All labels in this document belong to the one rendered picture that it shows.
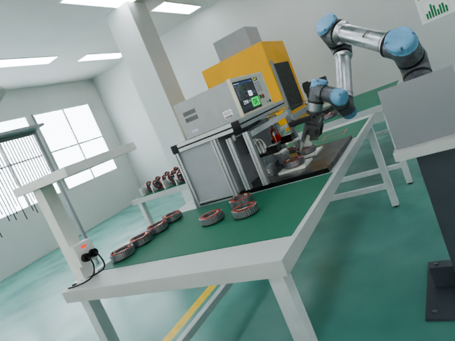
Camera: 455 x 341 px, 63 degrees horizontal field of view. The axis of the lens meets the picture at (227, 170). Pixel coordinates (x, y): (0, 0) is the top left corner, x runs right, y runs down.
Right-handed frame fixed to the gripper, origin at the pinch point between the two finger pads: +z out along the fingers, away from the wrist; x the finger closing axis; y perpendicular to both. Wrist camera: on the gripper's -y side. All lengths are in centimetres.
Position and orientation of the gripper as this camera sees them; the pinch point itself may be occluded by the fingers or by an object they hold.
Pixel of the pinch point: (303, 149)
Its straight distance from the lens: 193.5
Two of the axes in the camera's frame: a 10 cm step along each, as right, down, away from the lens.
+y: 8.9, 2.3, -3.9
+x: 4.4, -3.1, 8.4
